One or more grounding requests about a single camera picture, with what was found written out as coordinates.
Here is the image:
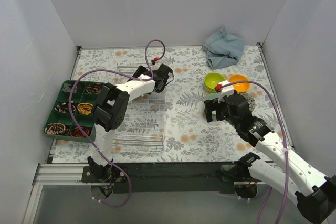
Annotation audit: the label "black white hair ties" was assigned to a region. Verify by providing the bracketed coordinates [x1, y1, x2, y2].
[54, 101, 78, 114]

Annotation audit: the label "red diamond pattern bowl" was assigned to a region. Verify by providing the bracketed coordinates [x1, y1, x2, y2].
[248, 98, 256, 111]

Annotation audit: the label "floral table mat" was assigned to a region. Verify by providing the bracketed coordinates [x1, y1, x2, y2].
[52, 45, 283, 164]

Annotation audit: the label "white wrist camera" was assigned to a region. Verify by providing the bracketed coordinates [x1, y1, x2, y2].
[214, 80, 235, 103]
[151, 57, 161, 70]

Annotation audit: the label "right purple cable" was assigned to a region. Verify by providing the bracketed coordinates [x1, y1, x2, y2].
[229, 80, 289, 224]

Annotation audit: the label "clear plastic bag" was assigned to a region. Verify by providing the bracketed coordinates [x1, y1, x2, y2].
[62, 82, 74, 93]

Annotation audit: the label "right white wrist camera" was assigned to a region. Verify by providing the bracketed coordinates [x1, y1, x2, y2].
[214, 80, 235, 103]

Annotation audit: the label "pink hair ties bottom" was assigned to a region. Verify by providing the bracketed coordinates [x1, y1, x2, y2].
[44, 122, 68, 135]

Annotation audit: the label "orange bowl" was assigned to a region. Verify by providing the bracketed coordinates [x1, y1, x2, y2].
[229, 74, 250, 92]

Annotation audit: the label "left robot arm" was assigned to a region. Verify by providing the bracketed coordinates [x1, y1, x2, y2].
[88, 64, 173, 182]

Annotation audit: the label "yellow hair ties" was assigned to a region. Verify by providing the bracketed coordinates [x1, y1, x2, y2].
[77, 102, 95, 116]

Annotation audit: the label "lime green bowl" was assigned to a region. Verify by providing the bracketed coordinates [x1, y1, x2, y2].
[204, 80, 225, 93]
[204, 72, 226, 92]

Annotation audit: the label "pale green bowl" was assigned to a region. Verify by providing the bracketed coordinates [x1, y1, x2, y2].
[204, 93, 219, 114]

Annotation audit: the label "blue denim cloth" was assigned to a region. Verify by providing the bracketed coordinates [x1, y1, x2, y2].
[201, 28, 245, 69]

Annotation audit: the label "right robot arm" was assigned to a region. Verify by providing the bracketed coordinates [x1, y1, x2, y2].
[204, 94, 335, 223]

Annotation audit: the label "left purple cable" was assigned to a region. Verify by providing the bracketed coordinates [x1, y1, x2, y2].
[68, 39, 166, 208]

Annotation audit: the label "red floral pattern bowl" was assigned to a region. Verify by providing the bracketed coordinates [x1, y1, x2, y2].
[237, 92, 253, 101]

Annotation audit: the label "aluminium frame rail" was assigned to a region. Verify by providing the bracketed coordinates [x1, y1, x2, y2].
[22, 163, 329, 224]

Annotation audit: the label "red black hair ties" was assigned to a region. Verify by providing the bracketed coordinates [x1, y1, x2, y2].
[70, 126, 93, 138]

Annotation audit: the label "green compartment tray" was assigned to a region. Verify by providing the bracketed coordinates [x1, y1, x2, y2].
[43, 80, 103, 143]

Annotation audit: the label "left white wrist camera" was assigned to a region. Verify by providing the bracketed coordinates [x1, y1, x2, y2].
[151, 57, 161, 70]

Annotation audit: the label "white wire dish rack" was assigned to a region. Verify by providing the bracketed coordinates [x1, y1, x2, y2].
[112, 62, 168, 153]

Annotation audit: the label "purple cable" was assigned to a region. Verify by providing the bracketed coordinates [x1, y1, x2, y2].
[68, 39, 166, 208]
[229, 80, 289, 224]

